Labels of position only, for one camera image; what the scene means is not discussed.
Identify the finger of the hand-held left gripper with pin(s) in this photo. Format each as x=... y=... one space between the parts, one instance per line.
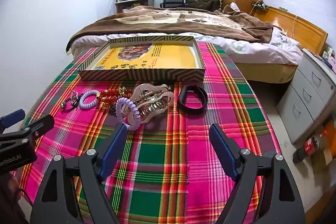
x=14 y=116
x=39 y=125

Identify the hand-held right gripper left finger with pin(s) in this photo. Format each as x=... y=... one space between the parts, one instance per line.
x=115 y=146

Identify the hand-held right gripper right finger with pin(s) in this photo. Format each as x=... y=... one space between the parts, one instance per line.
x=223 y=148

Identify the gold ornament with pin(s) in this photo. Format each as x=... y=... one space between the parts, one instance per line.
x=74 y=95

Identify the black wristband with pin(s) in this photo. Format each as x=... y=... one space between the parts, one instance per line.
x=191 y=109

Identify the white jade bangle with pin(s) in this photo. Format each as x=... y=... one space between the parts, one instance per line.
x=155 y=106

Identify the striped cardboard box tray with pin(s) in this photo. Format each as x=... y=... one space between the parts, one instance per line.
x=157 y=56

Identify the person's left forearm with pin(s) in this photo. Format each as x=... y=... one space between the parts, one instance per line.
x=9 y=197

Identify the pink green plaid tablecloth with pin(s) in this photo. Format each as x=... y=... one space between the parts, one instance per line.
x=157 y=174

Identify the yellow bed mattress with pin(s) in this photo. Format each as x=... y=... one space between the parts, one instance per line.
x=262 y=71

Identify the cola bottle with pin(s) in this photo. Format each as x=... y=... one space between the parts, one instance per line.
x=309 y=146

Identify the bed with brown blanket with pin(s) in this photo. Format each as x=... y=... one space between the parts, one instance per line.
x=157 y=22
x=249 y=49

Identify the grey drawer cabinet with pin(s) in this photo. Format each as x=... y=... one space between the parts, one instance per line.
x=309 y=87

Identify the clutter on cabinet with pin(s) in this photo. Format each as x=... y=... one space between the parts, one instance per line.
x=329 y=56

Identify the shelf with bottles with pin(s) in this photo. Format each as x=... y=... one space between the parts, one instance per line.
x=126 y=5

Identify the white pillow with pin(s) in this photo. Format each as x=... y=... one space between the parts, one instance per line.
x=236 y=6

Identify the wooden bed headboard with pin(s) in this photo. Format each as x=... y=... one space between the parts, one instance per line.
x=302 y=27

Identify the dark sofa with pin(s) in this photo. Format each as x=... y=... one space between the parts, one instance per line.
x=202 y=2

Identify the power strip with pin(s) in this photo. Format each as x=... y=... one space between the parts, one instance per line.
x=260 y=5

